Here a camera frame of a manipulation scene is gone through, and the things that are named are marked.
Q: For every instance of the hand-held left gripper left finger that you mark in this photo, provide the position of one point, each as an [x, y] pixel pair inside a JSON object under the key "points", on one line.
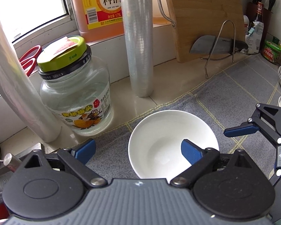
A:
{"points": [[85, 151]]}

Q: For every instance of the grey and teal checked cloth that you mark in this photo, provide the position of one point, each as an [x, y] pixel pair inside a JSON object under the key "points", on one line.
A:
{"points": [[224, 93]]}

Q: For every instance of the window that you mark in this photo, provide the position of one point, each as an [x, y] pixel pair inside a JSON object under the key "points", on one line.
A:
{"points": [[25, 4]]}

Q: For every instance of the green-lidded sauce jar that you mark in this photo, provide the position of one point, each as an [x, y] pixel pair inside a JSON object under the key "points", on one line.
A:
{"points": [[271, 51]]}

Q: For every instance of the short cling film roll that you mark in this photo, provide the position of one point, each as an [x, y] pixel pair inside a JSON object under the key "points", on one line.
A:
{"points": [[16, 86]]}

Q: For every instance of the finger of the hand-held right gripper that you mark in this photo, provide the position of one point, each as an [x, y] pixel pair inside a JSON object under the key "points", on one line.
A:
{"points": [[278, 172], [241, 130]]}

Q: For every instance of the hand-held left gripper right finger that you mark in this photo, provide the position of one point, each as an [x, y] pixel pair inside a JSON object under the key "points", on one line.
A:
{"points": [[190, 152]]}

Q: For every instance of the white food packet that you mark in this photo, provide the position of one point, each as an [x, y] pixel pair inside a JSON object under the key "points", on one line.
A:
{"points": [[255, 37]]}

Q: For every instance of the brown knife block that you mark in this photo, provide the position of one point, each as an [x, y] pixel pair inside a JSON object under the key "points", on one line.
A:
{"points": [[269, 22]]}

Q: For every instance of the orange cooking wine jug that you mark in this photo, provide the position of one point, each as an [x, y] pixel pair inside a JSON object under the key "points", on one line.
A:
{"points": [[96, 9]]}

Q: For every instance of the dark soy sauce bottle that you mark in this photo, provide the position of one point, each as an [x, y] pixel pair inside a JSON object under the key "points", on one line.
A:
{"points": [[260, 11]]}

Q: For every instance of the bamboo cutting board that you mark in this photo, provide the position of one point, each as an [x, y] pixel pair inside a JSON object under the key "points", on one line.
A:
{"points": [[201, 11]]}

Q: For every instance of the tall cling film roll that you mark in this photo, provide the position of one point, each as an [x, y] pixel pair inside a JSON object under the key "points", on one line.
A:
{"points": [[138, 39]]}

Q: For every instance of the glass jar with green lid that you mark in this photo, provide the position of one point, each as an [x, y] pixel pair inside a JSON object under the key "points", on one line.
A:
{"points": [[77, 91]]}

